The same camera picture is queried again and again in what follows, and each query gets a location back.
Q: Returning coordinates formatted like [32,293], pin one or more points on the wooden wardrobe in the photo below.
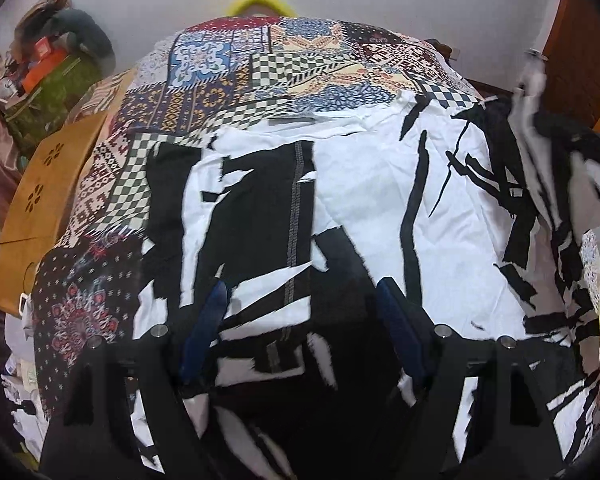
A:
[580,50]

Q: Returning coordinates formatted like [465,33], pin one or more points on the orange box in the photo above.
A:
[41,71]

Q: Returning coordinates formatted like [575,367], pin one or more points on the patchwork printed blanket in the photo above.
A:
[220,60]

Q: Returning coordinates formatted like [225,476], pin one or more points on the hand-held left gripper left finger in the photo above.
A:
[211,317]

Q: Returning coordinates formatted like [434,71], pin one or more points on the brown bag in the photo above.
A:
[42,5]

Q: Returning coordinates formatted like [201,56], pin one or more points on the black and white patterned garment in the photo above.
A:
[365,185]

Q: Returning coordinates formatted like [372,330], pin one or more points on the white crumpled cloth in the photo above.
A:
[22,385]

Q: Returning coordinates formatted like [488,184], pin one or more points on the wooden lap desk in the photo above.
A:
[45,185]

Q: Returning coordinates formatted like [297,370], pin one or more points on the grey plush cushion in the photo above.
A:
[87,35]

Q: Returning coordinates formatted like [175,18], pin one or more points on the yellow foam arch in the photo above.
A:
[260,0]

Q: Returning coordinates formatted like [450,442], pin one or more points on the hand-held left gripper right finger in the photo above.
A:
[397,317]

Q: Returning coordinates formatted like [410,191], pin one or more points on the green fabric storage box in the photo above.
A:
[55,100]

